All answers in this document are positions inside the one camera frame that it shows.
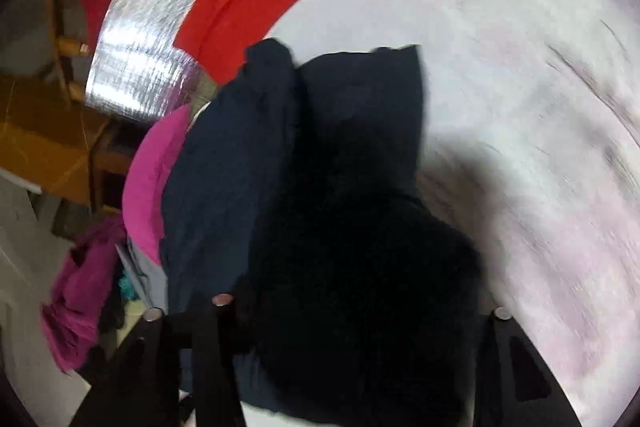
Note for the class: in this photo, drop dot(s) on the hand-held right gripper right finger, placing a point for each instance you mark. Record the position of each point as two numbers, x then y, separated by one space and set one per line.
497 367

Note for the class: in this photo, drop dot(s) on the magenta fleece garment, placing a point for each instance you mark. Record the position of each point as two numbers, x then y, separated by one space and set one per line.
80 302

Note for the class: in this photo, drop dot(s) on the navy zip jacket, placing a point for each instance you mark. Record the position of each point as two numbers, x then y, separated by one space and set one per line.
310 207

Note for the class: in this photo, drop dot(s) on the silver foil insulation board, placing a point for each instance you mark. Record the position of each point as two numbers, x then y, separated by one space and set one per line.
145 57

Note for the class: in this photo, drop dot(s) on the grey garment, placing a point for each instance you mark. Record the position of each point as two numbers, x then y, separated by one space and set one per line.
150 282

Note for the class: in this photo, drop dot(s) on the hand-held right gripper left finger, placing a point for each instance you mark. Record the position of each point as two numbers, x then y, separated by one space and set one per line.
215 357

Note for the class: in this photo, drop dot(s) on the white bed sheet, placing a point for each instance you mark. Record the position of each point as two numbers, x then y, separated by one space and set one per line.
500 82

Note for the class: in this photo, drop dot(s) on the red pillow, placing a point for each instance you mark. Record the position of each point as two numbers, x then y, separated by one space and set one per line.
235 7

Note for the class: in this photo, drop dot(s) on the magenta pillow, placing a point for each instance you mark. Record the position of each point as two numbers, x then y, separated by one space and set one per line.
150 187

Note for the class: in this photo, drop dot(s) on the teal garment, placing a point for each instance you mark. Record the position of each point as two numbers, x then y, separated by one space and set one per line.
127 289

